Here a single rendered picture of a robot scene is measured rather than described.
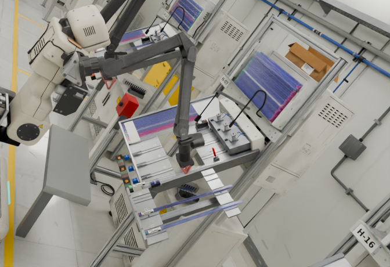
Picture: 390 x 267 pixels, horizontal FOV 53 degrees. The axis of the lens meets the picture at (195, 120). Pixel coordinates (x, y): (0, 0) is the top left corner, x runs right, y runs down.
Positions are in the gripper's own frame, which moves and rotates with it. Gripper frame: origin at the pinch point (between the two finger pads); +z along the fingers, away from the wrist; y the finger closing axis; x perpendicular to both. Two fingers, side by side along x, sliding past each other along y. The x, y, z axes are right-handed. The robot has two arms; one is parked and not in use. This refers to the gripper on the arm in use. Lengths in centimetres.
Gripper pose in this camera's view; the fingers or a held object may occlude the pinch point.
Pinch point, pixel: (185, 171)
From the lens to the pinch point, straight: 200.6
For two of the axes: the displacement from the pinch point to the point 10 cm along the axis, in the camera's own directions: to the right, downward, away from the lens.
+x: -9.3, 2.4, -2.9
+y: -3.7, -5.4, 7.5
